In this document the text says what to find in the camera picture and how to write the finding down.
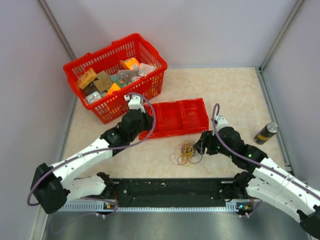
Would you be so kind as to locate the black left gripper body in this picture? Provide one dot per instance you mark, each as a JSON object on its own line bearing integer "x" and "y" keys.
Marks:
{"x": 145, "y": 125}

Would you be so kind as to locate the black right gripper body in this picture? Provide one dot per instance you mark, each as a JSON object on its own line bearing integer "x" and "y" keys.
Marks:
{"x": 214, "y": 146}

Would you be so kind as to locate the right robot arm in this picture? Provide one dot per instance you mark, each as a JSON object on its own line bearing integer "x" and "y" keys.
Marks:
{"x": 263, "y": 179}

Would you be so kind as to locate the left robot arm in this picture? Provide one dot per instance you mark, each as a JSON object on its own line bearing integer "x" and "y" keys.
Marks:
{"x": 51, "y": 184}

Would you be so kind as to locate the red right storage bin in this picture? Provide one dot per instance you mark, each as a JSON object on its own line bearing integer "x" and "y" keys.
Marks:
{"x": 195, "y": 114}

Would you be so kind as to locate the red middle storage bin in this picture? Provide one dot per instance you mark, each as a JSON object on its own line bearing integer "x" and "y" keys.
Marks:
{"x": 172, "y": 119}

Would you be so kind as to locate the yellow green box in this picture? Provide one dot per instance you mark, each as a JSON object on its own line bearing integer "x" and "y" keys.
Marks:
{"x": 116, "y": 86}

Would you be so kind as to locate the grey foil pouch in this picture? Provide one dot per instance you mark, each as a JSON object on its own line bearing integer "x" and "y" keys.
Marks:
{"x": 127, "y": 75}

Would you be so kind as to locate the silver foil packet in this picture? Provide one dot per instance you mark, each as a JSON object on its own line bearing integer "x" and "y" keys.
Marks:
{"x": 93, "y": 97}

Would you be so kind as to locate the brown cardboard package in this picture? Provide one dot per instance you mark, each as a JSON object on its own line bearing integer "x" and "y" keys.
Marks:
{"x": 103, "y": 81}

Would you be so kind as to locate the white pink wrapped packet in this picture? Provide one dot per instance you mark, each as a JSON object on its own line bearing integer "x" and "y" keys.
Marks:
{"x": 145, "y": 69}

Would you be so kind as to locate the black yellow can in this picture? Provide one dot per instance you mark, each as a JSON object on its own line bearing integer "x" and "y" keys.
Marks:
{"x": 266, "y": 133}

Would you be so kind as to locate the orange hanging-tab box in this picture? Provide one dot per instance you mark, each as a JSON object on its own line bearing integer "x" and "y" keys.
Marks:
{"x": 130, "y": 64}

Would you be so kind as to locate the yellow orange snack box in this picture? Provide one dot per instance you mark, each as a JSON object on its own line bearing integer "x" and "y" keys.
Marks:
{"x": 86, "y": 78}

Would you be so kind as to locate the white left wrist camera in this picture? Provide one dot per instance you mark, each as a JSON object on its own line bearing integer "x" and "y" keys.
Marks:
{"x": 135, "y": 102}

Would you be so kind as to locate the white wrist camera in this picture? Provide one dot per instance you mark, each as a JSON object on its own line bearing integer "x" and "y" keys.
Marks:
{"x": 135, "y": 102}
{"x": 219, "y": 122}

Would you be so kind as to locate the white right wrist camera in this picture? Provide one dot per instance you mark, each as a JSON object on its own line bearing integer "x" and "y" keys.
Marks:
{"x": 219, "y": 122}

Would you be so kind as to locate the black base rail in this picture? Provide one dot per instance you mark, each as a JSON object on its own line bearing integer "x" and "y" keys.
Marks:
{"x": 173, "y": 192}

